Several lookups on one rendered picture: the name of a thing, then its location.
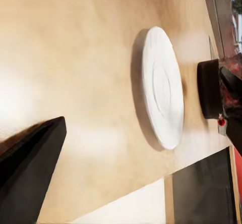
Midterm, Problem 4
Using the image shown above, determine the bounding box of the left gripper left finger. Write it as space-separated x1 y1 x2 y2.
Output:
0 117 67 224

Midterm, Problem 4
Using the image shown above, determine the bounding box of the electric kettle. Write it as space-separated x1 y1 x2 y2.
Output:
197 54 242 126

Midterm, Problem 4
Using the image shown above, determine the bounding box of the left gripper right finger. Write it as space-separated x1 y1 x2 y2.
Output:
226 116 242 156

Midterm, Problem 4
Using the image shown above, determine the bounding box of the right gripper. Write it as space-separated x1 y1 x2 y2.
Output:
219 66 242 107

